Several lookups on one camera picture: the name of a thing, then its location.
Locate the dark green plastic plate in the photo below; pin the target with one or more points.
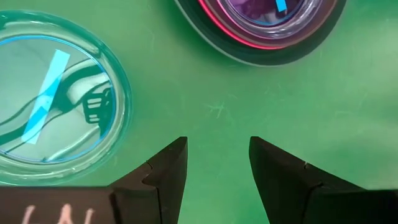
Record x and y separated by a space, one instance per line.
248 57

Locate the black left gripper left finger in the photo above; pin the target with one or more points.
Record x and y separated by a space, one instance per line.
161 186

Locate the neon pink transparent plate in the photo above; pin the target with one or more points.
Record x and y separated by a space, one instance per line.
242 42
311 35

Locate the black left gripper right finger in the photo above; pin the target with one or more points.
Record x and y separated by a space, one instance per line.
286 193

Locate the teal transparent plastic plate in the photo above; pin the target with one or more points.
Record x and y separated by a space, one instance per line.
122 93

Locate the blue tape strip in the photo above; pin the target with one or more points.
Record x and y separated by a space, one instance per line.
46 93
281 5

